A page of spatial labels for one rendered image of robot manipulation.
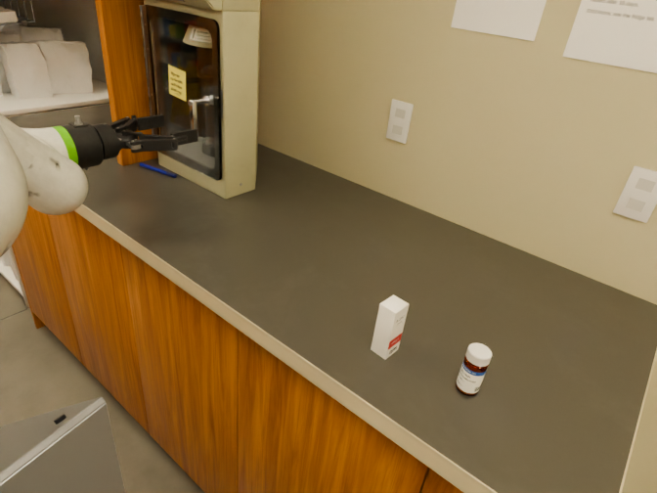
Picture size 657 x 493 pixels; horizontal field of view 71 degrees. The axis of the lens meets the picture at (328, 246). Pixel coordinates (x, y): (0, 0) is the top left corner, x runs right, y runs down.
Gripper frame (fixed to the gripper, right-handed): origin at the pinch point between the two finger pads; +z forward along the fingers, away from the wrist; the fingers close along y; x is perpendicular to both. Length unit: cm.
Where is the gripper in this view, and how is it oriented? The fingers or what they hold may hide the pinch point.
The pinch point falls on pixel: (175, 127)
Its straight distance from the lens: 122.0
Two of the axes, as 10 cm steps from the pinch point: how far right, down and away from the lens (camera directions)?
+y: -7.7, -3.9, 5.0
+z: 6.3, -3.4, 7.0
